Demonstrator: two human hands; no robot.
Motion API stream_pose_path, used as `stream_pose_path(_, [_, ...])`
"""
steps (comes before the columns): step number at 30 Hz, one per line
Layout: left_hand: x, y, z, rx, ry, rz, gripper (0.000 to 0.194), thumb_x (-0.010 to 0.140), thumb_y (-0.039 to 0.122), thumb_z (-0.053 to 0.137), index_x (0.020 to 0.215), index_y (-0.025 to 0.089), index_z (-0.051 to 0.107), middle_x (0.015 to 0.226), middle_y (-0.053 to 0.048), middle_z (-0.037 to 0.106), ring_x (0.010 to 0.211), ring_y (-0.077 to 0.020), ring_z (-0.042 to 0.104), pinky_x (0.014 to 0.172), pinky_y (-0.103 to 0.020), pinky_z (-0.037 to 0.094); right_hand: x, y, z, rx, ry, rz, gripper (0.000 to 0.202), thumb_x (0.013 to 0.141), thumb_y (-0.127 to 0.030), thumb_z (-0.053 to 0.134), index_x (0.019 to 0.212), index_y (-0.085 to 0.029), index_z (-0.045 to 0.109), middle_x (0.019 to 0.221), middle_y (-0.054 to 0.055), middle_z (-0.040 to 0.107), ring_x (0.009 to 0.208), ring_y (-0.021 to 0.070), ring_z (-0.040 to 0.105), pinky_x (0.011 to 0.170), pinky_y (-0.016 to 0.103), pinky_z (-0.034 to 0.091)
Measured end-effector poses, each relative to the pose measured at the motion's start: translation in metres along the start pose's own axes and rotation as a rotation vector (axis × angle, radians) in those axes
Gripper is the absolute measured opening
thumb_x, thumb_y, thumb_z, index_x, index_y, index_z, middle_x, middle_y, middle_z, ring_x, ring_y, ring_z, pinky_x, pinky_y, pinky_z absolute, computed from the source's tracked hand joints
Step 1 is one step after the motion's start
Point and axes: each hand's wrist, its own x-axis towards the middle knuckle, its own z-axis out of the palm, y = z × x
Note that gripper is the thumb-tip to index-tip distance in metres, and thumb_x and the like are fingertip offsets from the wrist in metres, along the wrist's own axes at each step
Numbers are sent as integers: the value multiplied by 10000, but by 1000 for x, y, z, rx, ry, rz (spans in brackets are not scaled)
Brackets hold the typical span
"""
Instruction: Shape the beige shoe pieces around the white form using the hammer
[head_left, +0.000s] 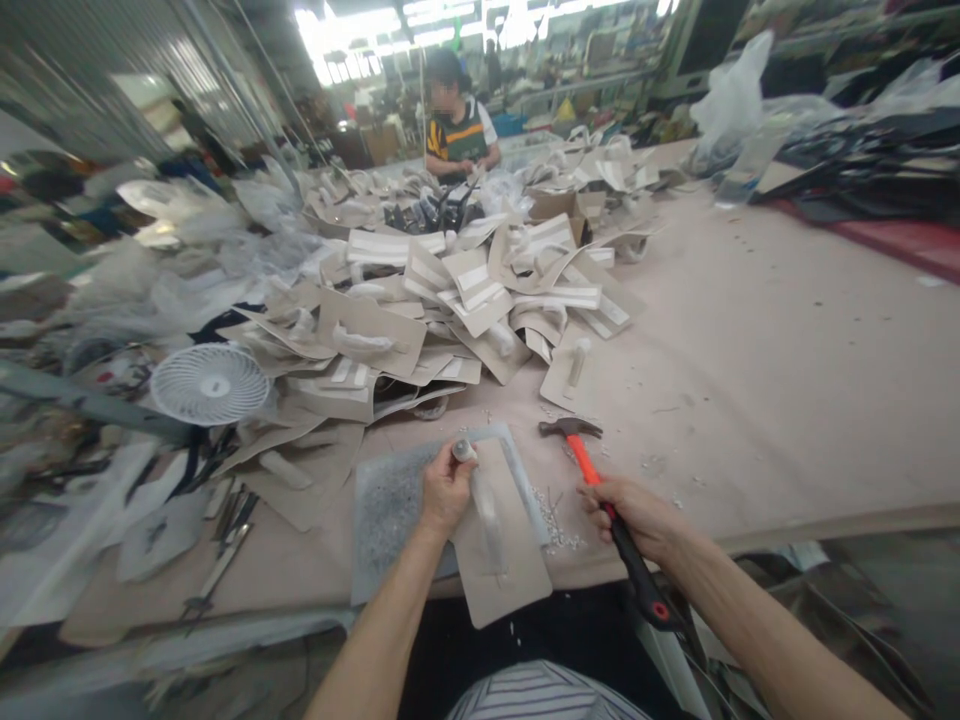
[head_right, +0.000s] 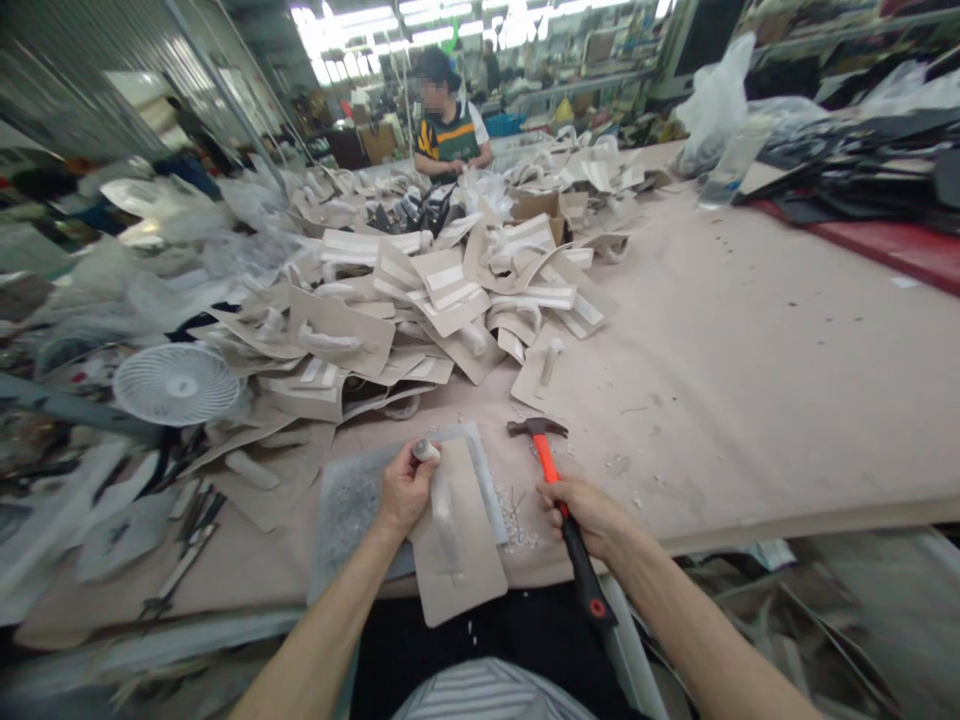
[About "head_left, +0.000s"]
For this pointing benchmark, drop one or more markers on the person's right fingers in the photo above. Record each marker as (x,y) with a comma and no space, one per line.
(597,514)

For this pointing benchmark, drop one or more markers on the clear plastic bag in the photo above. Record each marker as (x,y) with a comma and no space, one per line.
(731,94)

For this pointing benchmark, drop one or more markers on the grey metal work plate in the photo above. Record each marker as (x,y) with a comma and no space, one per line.
(382,517)

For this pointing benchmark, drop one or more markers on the heap of clear plastic wraps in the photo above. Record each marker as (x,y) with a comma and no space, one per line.
(187,225)

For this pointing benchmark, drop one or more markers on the person's left thumb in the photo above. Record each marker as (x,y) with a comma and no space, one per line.
(465,466)

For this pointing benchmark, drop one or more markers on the person's right thumb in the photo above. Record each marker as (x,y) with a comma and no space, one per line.
(616,486)

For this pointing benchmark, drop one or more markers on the person's left fingers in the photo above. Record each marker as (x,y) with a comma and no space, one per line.
(439,463)

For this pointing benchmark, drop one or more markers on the dark red board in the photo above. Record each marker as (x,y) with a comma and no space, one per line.
(907,240)

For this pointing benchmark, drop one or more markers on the person's left hand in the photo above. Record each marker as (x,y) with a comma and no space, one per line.
(444,499)

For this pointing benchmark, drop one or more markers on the person's right hand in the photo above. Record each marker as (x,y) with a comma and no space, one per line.
(645,521)

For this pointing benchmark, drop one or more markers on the pile of black bags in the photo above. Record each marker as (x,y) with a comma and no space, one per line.
(877,161)

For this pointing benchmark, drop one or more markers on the person's body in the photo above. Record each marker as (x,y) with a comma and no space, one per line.
(536,694)

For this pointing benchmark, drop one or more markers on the clear plastic bottle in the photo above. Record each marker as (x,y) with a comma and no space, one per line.
(746,169)

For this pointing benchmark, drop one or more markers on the person's legs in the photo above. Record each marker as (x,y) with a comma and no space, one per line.
(577,622)

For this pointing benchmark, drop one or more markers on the pile of small white rivets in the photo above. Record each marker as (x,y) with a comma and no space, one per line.
(559,525)

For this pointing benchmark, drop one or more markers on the long metal hand tool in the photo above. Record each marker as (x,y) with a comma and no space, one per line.
(221,559)

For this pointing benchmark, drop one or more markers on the small white fan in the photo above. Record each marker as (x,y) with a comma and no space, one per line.
(210,384)

